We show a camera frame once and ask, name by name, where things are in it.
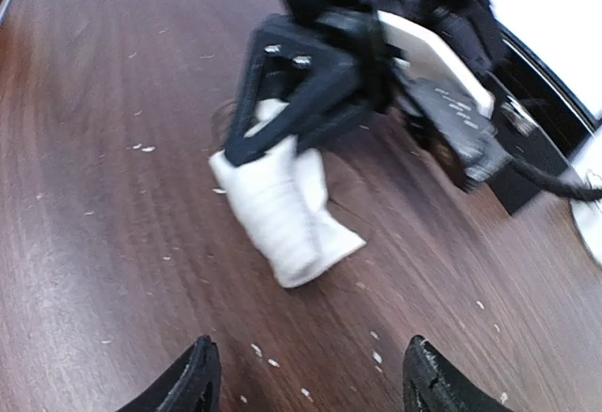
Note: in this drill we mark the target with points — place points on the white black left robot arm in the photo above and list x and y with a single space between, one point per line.
467 26

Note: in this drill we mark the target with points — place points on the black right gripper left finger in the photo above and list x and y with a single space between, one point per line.
191 383

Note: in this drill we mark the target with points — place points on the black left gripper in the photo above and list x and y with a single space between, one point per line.
314 79

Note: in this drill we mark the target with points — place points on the beige striped sock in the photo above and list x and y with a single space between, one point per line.
302 211

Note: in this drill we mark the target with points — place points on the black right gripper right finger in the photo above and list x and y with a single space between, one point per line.
432 383

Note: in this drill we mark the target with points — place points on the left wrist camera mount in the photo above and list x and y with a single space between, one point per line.
447 110

